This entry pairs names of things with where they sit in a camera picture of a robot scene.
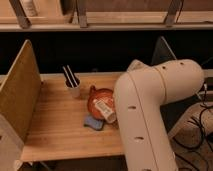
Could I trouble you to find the left wooden divider panel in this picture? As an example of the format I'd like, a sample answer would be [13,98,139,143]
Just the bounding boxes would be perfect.
[0,40,41,142]

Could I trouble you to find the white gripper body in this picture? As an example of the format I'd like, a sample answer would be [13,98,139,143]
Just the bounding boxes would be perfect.
[94,99,116,124]

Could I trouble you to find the right dark divider panel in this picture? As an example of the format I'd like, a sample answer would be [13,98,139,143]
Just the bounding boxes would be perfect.
[151,36,176,65]

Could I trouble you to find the black cables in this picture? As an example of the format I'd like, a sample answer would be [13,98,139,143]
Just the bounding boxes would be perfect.
[173,56,213,171]

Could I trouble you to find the black chopstick left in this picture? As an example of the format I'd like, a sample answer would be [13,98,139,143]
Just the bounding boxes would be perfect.
[63,66,74,88]

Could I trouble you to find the small brown figurine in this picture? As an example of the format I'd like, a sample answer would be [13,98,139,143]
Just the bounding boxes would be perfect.
[89,85,96,94]

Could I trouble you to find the wooden shelf frame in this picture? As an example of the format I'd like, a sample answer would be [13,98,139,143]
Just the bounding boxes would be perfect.
[0,0,213,32]

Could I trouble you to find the white bottle on shelf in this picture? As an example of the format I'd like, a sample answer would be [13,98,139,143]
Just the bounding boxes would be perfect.
[22,0,37,17]

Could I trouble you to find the black chopstick right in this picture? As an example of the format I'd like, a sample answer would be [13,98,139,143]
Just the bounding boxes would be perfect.
[67,67,80,87]

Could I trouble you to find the orange ceramic bowl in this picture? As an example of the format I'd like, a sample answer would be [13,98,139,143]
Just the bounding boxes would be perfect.
[87,87,115,120]

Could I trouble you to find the white cup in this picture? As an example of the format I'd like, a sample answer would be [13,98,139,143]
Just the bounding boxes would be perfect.
[66,80,80,98]

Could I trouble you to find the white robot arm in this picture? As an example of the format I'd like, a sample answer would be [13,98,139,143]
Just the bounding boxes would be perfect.
[94,59,204,171]

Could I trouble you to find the black chopstick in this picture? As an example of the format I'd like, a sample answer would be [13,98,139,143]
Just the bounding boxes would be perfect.
[63,66,74,88]
[67,67,80,87]

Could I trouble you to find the blue sponge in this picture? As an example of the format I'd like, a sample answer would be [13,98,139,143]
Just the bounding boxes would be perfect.
[84,115,104,131]

